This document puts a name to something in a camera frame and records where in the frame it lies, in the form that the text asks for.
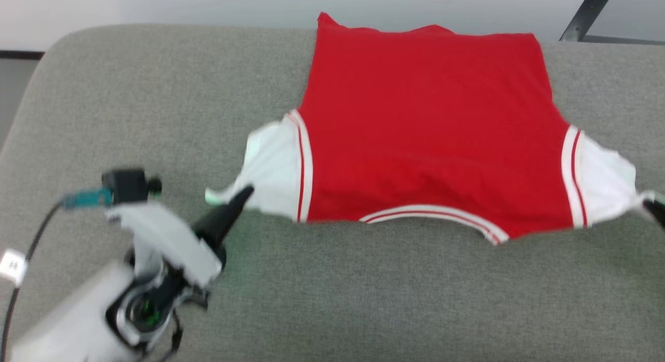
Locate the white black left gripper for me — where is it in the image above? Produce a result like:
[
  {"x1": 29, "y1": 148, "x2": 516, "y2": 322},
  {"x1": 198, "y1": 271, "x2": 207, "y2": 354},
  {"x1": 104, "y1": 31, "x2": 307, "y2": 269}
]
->
[{"x1": 106, "y1": 185, "x2": 256, "y2": 309}]

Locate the white cable label tag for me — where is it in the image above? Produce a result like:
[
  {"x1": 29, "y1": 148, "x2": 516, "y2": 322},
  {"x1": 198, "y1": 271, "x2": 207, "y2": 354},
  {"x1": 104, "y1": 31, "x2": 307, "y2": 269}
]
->
[{"x1": 0, "y1": 249, "x2": 28, "y2": 287}]

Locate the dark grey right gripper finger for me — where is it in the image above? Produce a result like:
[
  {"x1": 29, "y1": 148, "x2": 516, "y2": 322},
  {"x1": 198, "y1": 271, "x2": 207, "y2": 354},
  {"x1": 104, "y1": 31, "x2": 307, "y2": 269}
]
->
[{"x1": 643, "y1": 198, "x2": 665, "y2": 232}]

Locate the thin black cable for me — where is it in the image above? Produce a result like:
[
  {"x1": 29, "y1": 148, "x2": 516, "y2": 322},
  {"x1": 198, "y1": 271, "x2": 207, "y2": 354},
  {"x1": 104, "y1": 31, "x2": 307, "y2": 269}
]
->
[{"x1": 0, "y1": 202, "x2": 65, "y2": 362}]

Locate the black framed grey panel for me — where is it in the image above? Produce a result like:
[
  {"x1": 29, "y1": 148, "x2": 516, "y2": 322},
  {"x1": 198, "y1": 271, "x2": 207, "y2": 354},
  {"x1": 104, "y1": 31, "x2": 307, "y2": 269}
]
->
[{"x1": 0, "y1": 50, "x2": 45, "y2": 150}]

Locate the red white sports shirt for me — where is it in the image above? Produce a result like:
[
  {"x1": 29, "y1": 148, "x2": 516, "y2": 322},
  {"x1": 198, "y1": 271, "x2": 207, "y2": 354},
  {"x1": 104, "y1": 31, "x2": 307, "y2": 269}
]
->
[{"x1": 204, "y1": 12, "x2": 656, "y2": 246}]

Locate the teal cable connector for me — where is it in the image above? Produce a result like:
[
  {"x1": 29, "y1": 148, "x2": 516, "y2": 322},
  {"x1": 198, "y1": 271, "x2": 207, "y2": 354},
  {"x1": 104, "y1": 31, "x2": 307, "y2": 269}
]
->
[{"x1": 61, "y1": 189, "x2": 113, "y2": 210}]

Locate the grey board with dark edge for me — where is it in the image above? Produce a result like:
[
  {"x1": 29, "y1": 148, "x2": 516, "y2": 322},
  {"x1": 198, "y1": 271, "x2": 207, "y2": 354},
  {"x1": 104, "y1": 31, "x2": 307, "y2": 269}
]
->
[{"x1": 560, "y1": 0, "x2": 665, "y2": 45}]

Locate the black metal bracket bar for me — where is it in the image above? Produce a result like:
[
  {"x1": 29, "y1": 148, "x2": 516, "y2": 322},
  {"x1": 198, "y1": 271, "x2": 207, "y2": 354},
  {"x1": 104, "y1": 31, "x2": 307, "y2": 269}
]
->
[{"x1": 560, "y1": 0, "x2": 617, "y2": 42}]

